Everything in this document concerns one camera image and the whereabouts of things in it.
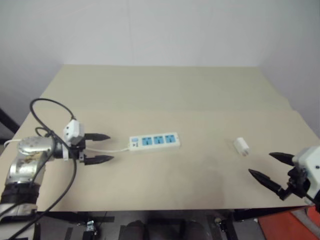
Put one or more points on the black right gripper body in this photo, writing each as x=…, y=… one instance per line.
x=297, y=182

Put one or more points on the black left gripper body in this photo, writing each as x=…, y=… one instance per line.
x=76, y=151

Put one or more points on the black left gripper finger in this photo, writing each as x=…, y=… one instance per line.
x=97, y=136
x=98, y=159

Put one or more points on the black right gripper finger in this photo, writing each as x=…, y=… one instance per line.
x=283, y=158
x=266, y=180

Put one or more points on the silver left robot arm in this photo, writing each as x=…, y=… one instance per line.
x=27, y=160

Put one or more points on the white plug adapter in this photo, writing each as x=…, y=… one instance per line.
x=240, y=145

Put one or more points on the white blue power strip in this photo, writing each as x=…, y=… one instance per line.
x=155, y=147

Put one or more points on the orange red object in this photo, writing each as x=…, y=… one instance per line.
x=277, y=227

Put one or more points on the black slanted bar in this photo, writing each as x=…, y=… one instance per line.
x=8, y=123

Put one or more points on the dark rounded shape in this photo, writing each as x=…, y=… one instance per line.
x=136, y=231

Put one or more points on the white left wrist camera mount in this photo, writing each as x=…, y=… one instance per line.
x=72, y=130

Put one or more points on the black table frame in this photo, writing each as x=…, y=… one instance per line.
x=175, y=213

